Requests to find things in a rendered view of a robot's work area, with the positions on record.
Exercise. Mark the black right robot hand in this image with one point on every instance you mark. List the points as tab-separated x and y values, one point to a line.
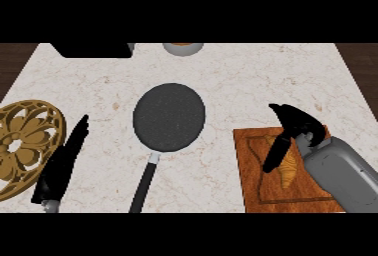
296	125

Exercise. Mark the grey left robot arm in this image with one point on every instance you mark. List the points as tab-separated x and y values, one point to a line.
51	206

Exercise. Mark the brown wooden cutting board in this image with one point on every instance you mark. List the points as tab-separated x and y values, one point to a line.
286	190

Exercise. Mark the dark grey frying pan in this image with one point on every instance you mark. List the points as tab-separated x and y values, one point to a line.
169	120

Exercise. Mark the grey round bowl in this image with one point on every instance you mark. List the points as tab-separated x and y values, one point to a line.
184	49

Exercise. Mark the black appliance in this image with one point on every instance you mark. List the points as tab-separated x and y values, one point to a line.
94	50

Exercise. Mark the golden ornate round trivet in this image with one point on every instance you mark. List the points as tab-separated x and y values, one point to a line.
20	146

